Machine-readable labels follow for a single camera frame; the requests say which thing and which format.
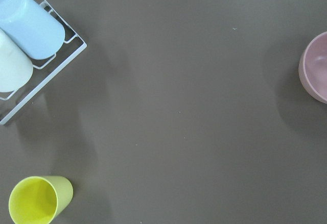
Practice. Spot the white wire cup rack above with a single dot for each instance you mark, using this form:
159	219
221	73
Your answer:
44	70

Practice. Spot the small pink bowl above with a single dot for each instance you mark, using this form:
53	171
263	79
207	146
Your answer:
312	68

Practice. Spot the yellow plastic cup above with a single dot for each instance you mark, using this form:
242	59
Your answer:
39	199

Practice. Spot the blue plastic cup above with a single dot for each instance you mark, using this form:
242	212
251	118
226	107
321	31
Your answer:
32	28

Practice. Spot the white plastic cup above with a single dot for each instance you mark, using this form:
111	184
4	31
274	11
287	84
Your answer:
16	67

